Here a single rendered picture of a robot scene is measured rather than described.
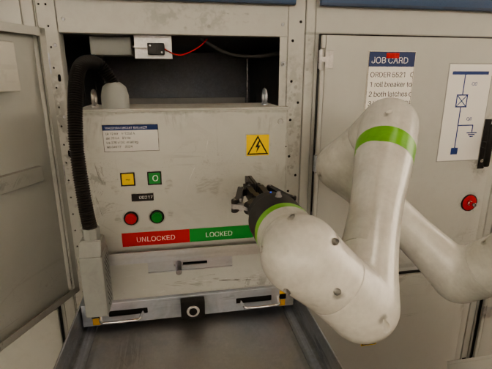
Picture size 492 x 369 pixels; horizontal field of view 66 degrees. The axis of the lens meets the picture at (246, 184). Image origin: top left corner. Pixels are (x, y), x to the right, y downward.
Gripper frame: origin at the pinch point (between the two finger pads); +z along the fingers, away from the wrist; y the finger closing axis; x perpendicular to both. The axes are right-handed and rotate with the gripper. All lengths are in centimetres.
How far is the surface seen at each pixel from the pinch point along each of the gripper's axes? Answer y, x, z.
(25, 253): -55, -21, 19
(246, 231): 0.5, -14.4, 8.4
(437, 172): 68, -7, 28
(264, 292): 5.2, -31.6, 7.3
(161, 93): -22, 16, 108
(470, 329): 93, -72, 30
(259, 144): 3.7, 7.7, 8.4
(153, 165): -21.3, 3.5, 8.5
